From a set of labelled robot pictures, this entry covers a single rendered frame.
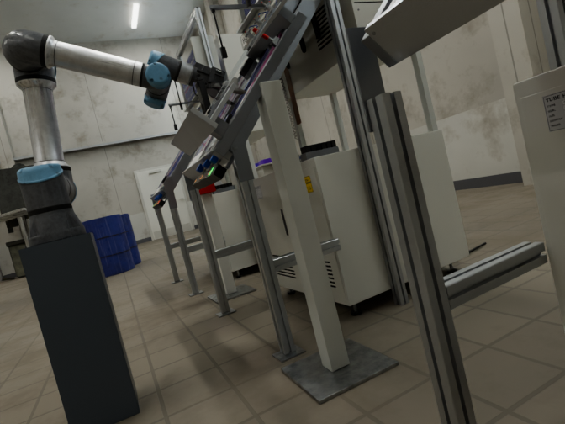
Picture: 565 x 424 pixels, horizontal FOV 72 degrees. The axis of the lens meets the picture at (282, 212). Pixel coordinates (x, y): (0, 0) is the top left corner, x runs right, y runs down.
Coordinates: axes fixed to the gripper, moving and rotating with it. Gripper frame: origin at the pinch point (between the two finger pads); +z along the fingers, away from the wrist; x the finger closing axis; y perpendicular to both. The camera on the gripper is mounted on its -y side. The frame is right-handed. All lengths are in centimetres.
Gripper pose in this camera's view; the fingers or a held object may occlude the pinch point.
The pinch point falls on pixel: (240, 100)
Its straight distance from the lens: 159.2
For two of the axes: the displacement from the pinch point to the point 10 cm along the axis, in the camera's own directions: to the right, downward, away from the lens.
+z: 8.9, 2.5, 3.9
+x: -4.1, 0.5, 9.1
